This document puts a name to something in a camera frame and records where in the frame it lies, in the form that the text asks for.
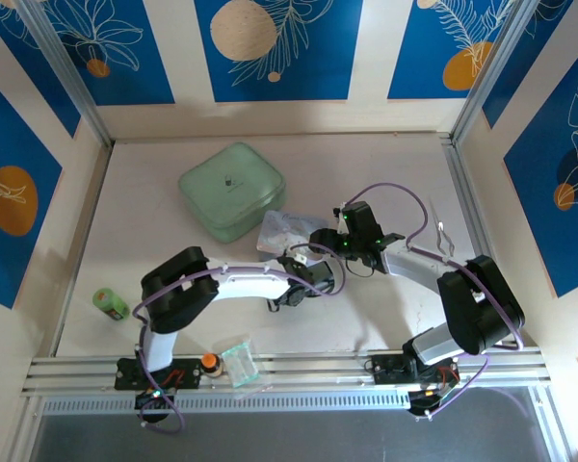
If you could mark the clear plastic wrapper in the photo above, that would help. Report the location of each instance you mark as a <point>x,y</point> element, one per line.
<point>255,390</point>

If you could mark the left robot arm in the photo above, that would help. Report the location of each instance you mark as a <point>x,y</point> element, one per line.
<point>245,286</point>

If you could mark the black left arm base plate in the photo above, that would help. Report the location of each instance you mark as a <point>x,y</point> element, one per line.
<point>183,373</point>

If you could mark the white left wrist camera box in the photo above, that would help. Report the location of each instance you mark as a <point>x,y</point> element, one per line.
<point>300,260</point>

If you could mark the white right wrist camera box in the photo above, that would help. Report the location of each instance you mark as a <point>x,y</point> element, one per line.
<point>341,223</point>

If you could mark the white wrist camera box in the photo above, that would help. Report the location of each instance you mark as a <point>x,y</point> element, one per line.
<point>300,260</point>
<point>341,223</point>

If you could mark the green small bottle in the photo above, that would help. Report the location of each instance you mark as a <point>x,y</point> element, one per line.
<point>110,303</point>

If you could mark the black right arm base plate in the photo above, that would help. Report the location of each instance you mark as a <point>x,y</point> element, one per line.
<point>390,370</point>

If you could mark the aluminium frame rail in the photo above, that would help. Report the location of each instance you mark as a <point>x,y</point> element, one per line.
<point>308,370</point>

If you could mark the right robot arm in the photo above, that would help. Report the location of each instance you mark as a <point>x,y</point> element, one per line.
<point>481,308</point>

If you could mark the mint green square case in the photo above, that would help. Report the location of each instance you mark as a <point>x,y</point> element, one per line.
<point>231,187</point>

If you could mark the cartoon dog tin box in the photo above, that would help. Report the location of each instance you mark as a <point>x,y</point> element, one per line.
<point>279,236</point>

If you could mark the orange capped small bottle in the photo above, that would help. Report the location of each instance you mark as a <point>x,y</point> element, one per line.
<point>212,364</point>

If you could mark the aluminium side rail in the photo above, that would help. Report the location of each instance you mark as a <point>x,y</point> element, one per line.
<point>462,183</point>

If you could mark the blue floral wall panel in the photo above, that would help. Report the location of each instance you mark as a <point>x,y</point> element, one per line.
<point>438,48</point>
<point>24,72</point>
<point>289,53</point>
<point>534,62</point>
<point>125,48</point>
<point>14,216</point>
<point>554,202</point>

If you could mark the metal tweezers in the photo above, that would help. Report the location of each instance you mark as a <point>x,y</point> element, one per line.
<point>442,228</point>

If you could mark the clear plastic bag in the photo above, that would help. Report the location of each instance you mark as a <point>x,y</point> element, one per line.
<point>241,363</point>

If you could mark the aluminium corner post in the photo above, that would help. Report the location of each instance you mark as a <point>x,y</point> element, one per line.
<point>496,67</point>
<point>62,62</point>

